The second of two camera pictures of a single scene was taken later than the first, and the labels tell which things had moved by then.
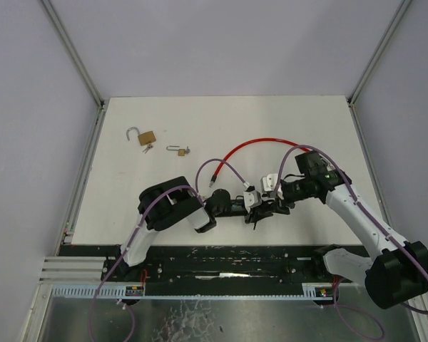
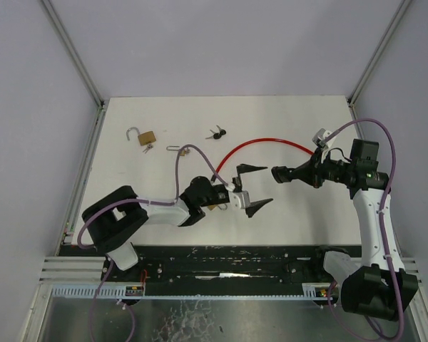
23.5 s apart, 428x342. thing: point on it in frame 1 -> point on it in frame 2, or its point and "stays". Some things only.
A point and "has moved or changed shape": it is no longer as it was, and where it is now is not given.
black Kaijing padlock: x=265 y=210 has moved or changed shape
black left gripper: x=252 y=214 -> x=240 y=187
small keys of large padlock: x=148 y=147 stays
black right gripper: x=279 y=204 -> x=317 y=172
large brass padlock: x=143 y=137 stays
